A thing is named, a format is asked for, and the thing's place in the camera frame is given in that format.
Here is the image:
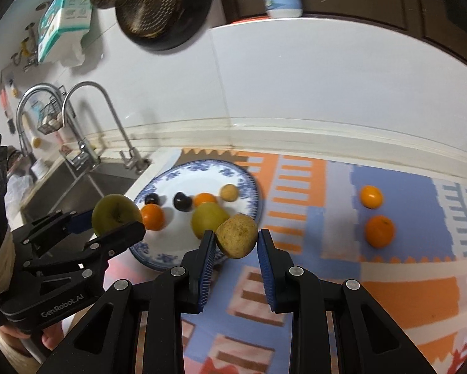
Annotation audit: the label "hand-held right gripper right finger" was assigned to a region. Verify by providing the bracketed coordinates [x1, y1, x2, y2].
[257, 229, 439, 374]

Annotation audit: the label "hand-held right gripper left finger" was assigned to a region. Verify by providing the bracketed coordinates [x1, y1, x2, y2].
[36, 230, 218, 374]

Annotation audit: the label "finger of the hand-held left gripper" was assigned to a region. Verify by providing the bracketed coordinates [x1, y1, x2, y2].
[81, 220, 147, 279]
[10, 208, 95, 260]

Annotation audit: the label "green apple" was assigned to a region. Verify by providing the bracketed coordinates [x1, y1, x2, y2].
[91, 194, 139, 237]

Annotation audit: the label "brown kiwi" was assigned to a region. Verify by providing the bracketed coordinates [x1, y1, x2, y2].
[220, 184, 240, 202]
[216, 213, 259, 259]

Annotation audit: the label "large yellow-green pear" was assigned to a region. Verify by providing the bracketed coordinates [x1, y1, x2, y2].
[190, 202, 231, 240]

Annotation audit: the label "blue rimmed white plate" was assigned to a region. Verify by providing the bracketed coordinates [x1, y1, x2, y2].
[130, 160, 263, 271]

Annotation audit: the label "person's left hand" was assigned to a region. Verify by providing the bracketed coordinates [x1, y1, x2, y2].
[0, 317, 68, 365]

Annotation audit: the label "thin steel faucet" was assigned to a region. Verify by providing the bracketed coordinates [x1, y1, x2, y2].
[62, 81, 148, 174]

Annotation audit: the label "patterned foam mat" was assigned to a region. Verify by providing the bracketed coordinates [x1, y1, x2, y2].
[105, 148, 467, 374]

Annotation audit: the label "small orange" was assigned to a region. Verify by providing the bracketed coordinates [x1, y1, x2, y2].
[359, 185, 384, 209]

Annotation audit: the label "green tissue pack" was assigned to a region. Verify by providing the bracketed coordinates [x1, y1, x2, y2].
[36, 0, 101, 63]

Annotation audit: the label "copper colander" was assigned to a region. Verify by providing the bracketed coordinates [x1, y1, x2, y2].
[116, 0, 187, 36]

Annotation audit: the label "black frying pan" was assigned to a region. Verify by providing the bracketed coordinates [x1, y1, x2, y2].
[114, 0, 214, 51]

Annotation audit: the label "black wire basket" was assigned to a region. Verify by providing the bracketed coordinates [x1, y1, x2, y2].
[37, 101, 66, 134]

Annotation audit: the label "metal wall hooks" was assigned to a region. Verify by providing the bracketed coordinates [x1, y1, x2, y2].
[9, 23, 41, 71]

